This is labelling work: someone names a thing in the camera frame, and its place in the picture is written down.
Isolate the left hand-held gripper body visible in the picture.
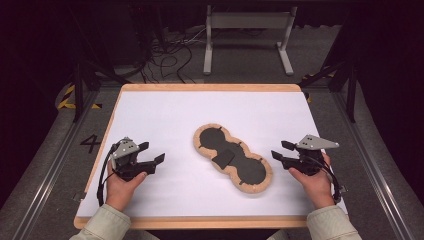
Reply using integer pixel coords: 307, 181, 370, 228
110, 136, 158, 183

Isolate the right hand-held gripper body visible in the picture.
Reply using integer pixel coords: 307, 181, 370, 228
292, 134, 340, 177

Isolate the tan plush pad black underside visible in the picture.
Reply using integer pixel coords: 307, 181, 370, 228
192, 122, 274, 195

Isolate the person's right hand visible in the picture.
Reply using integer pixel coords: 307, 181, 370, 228
287, 152, 336, 211

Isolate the person's left hand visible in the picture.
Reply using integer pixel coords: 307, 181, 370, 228
105, 161, 148, 213

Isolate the white table sheet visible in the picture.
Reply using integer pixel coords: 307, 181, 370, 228
76, 90, 349, 218

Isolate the yellow black floor tape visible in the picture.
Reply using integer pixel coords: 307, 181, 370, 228
301, 71, 335, 104
56, 84, 103, 111

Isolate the black metal stand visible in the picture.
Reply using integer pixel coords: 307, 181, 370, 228
68, 6, 132, 123
299, 13, 360, 123

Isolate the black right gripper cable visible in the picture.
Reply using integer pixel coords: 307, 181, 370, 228
313, 155, 343, 205

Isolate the aluminium floor rail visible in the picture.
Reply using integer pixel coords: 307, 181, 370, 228
11, 89, 99, 240
332, 89, 418, 240

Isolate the tangle of black floor cables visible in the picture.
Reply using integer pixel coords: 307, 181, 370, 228
139, 27, 202, 85

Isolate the white metal desk frame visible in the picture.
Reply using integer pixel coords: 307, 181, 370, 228
202, 4, 299, 77

